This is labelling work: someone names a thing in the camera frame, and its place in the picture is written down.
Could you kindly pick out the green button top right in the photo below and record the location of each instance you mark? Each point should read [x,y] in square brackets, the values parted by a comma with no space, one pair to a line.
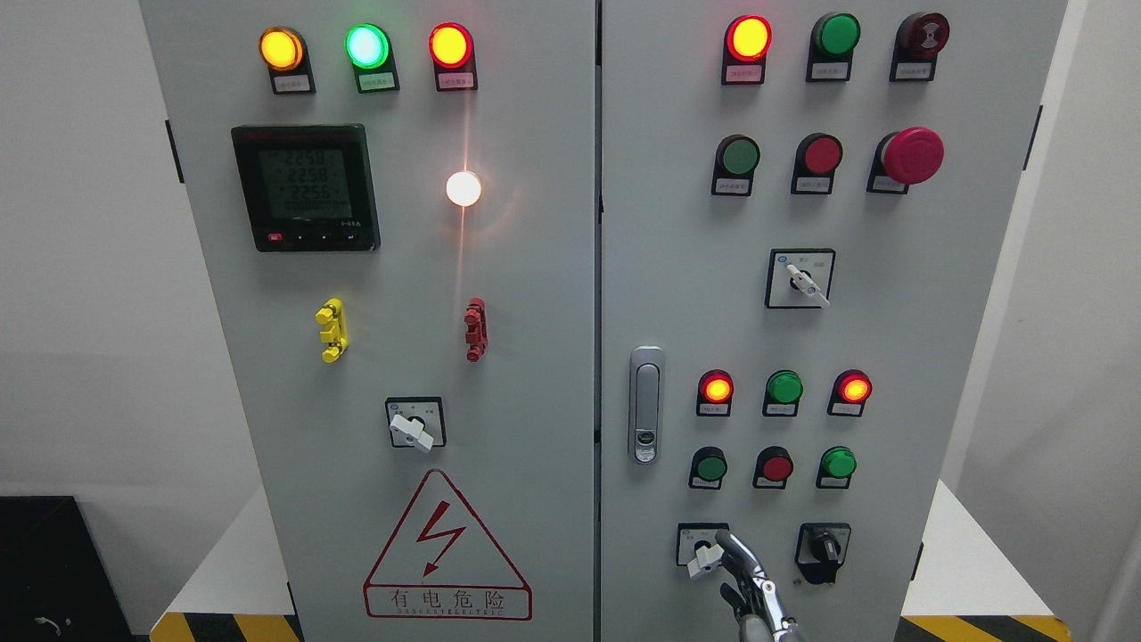
[832,41]

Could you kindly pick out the green indicator middle row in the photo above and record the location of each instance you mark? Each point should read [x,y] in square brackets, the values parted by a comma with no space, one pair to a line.
[783,392]

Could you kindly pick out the green button lower right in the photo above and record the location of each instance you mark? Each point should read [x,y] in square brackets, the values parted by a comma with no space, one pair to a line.
[836,468]

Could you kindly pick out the black knob selector switch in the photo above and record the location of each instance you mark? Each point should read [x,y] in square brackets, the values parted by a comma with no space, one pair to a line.
[820,550]

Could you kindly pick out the black box lower left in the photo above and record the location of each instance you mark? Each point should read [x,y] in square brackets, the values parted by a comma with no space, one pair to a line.
[53,585]

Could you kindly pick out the silver door handle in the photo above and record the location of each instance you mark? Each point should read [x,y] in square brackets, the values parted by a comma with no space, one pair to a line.
[644,403]

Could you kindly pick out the dark red buzzer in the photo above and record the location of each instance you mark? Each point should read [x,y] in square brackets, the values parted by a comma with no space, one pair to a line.
[919,39]

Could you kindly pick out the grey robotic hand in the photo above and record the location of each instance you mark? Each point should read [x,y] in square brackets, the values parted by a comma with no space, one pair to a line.
[757,607]

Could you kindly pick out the red lit indicator top right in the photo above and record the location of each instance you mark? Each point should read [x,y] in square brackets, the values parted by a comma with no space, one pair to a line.
[746,44]

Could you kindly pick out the grey cabinet door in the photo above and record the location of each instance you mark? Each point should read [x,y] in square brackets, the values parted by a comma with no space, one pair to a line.
[687,271]
[519,422]

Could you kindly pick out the red button second row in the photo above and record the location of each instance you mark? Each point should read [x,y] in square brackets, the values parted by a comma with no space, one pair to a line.
[816,160]

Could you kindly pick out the red lit indicator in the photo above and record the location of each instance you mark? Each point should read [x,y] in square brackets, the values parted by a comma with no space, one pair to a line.
[714,394]
[851,390]
[746,44]

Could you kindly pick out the right grey cabinet door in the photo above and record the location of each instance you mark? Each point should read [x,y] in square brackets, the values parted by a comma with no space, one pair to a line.
[687,271]

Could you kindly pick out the white lever rotary switch bottom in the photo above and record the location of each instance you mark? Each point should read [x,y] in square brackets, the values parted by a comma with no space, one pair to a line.
[697,547]

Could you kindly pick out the white indicator light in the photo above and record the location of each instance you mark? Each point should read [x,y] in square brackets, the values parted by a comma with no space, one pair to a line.
[463,188]

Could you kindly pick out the white platform hazard striped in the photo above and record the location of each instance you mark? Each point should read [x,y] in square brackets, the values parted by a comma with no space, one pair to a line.
[964,588]

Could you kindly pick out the red indicator light top left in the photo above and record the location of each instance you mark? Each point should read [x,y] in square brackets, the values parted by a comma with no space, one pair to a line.
[452,53]

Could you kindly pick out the door rotary switch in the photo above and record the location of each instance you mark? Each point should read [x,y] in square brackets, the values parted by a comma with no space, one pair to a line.
[800,278]
[416,422]

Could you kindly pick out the red emergency stop button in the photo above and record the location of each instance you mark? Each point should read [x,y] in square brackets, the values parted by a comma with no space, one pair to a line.
[905,158]

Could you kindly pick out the green indicator light top left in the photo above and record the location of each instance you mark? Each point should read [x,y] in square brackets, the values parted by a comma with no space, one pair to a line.
[369,50]

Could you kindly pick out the black digital power meter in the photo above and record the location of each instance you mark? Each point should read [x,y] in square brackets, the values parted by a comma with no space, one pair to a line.
[307,188]

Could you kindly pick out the electric hazard warning sticker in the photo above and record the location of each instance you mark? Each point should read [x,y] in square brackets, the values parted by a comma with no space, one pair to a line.
[442,562]

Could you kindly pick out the yellow indicator light top left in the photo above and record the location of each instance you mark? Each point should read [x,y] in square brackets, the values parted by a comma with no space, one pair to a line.
[285,53]

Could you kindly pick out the red lit indicator left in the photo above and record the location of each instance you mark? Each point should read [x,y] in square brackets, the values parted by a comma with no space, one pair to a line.
[714,394]

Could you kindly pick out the left grey cabinet door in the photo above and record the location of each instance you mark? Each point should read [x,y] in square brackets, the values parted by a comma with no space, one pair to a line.
[519,422]

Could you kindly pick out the red button lower middle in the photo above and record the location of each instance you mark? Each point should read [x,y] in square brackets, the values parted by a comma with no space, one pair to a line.
[773,467]

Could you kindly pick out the left door rotary switch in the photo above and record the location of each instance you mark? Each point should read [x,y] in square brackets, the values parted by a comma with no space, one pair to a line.
[416,422]

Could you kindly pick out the right door upper rotary switch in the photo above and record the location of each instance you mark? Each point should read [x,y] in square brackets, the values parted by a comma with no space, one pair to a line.
[800,278]

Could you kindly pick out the green button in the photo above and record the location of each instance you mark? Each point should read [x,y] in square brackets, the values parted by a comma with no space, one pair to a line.
[836,468]
[708,468]
[832,41]

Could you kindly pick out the red terminal connector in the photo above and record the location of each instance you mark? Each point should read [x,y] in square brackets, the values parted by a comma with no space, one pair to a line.
[476,329]

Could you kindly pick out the yellow terminal connector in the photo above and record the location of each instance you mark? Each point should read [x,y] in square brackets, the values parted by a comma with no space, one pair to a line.
[332,330]

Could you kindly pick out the green button lower left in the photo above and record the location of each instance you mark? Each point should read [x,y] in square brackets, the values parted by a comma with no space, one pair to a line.
[708,468]

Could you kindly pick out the green button second row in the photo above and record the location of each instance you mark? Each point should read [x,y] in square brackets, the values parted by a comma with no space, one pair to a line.
[737,158]

